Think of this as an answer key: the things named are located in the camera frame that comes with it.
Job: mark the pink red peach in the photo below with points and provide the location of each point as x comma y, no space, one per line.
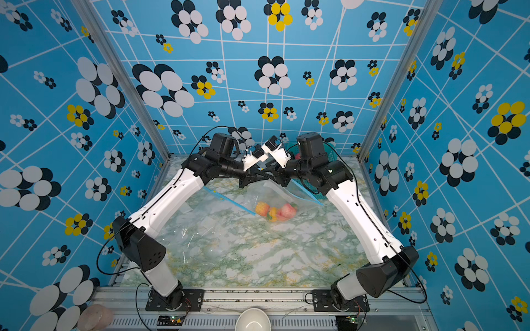
280,216

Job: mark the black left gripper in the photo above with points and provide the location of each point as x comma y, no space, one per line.
251,174

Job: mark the pink translucent object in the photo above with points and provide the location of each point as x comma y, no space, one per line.
95,317

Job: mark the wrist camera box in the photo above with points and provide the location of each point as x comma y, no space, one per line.
226,147
309,147

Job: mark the teal plastic basket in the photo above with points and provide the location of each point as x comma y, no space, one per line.
327,151

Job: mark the white bowl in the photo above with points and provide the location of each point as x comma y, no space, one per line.
253,319

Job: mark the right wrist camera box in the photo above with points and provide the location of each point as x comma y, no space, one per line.
309,147

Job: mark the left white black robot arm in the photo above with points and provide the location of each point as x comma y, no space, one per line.
136,236

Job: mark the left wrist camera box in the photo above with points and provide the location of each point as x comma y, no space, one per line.
226,147

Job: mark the red yellow peach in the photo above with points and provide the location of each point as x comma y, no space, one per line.
262,209

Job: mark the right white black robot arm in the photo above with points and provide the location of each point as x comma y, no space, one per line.
389,261

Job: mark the clear zip-top bag blue zipper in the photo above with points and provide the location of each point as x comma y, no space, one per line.
276,196

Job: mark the aluminium front rail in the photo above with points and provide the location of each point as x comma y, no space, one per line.
286,308

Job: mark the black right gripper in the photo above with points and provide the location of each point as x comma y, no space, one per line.
281,178

